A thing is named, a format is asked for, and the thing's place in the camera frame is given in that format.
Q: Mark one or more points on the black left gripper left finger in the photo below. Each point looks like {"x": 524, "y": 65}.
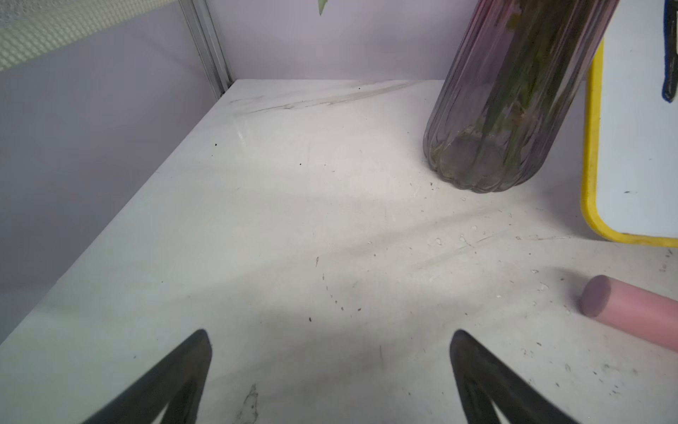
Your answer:
{"x": 171, "y": 390}

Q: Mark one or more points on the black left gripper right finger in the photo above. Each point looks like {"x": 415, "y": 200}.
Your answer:
{"x": 486, "y": 386}

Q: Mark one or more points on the yellow framed whiteboard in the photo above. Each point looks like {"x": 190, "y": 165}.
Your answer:
{"x": 629, "y": 187}

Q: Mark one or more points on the ribbed glass vase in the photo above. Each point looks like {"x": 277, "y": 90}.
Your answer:
{"x": 512, "y": 82}

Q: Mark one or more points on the pink handled purple shovel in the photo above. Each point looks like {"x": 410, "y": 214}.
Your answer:
{"x": 632, "y": 310}

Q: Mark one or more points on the aluminium cage frame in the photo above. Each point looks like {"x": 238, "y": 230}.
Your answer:
{"x": 205, "y": 32}

